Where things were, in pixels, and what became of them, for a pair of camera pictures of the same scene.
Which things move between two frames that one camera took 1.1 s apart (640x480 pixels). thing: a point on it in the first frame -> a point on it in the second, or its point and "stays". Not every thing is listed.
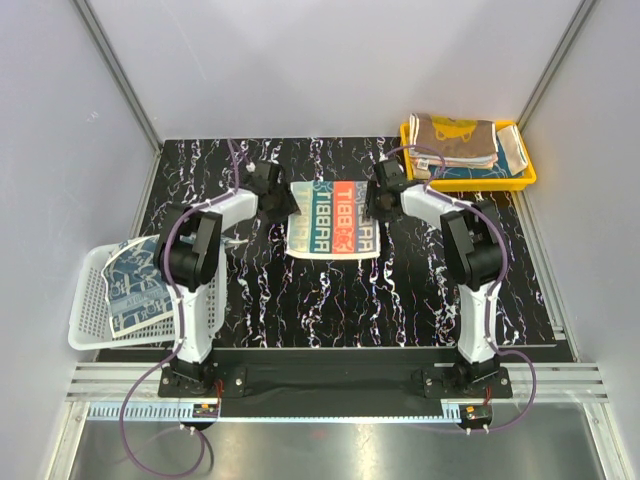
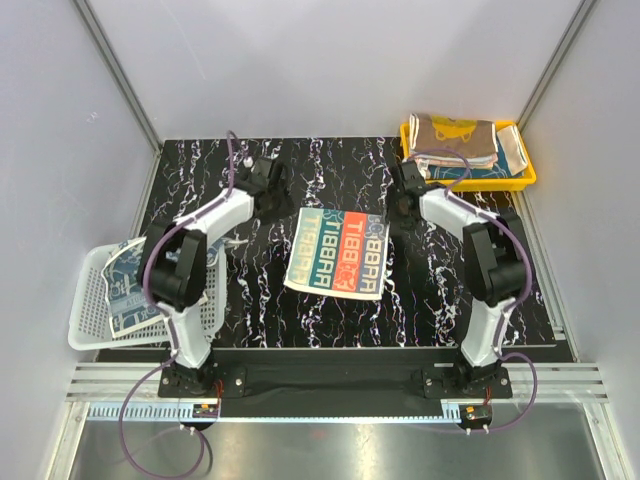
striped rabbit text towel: [333, 223] -> [339, 253]
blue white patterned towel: [137, 293] stays
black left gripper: [289, 208] stays
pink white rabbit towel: [427, 163] stays
